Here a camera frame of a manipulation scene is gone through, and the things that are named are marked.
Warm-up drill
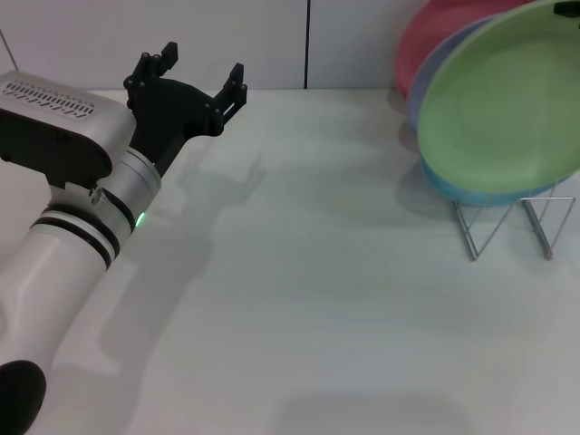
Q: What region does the blue plastic plate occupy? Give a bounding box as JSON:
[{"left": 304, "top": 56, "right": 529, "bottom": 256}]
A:
[{"left": 420, "top": 154, "right": 575, "bottom": 209}]

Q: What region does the silver wire plate rack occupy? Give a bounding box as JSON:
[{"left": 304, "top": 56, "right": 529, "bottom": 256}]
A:
[{"left": 451, "top": 179, "right": 577, "bottom": 263}]

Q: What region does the green plastic plate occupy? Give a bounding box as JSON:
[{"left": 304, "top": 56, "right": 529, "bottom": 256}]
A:
[{"left": 416, "top": 0, "right": 580, "bottom": 198}]

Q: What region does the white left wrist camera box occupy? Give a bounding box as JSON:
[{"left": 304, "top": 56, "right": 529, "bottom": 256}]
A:
[{"left": 0, "top": 71, "right": 136, "bottom": 190}]

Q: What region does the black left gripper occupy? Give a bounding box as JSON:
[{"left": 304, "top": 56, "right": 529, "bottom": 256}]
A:
[{"left": 122, "top": 41, "right": 249, "bottom": 179}]

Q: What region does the pink plastic plate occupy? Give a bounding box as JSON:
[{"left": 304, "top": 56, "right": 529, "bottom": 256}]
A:
[{"left": 393, "top": 0, "right": 538, "bottom": 99}]

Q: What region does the purple plastic plate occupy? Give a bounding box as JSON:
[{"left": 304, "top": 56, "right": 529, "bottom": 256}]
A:
[{"left": 405, "top": 15, "right": 496, "bottom": 138}]

